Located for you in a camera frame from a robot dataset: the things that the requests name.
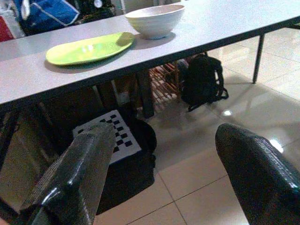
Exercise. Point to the white bowl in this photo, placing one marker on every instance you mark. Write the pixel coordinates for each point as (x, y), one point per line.
(154, 23)

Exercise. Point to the thin black table leg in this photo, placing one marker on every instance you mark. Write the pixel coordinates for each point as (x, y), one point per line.
(257, 61)

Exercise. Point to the black bag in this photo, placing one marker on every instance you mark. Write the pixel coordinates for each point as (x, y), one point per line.
(131, 178)

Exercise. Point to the black backpack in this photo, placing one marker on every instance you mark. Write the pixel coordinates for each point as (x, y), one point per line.
(201, 79)

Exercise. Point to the wooden slatted rack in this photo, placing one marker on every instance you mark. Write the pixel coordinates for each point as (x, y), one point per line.
(164, 89)

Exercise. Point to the red box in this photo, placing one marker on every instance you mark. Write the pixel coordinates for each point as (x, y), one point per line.
(5, 29)

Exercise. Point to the black screen colourful lights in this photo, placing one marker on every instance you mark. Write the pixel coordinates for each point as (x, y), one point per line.
(103, 11)

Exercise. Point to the black white checkerboard board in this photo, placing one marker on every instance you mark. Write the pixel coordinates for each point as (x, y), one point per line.
(124, 131)

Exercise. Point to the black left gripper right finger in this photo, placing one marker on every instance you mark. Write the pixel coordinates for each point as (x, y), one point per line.
(257, 178)

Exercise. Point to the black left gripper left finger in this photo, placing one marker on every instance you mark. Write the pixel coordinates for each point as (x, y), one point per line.
(82, 168)

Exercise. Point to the blue bag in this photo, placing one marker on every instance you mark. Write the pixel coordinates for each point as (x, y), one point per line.
(51, 12)

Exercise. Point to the green plate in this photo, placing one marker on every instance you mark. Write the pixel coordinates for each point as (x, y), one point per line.
(89, 50)

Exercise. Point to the thick dark table leg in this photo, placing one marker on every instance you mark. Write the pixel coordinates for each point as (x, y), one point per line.
(145, 96)

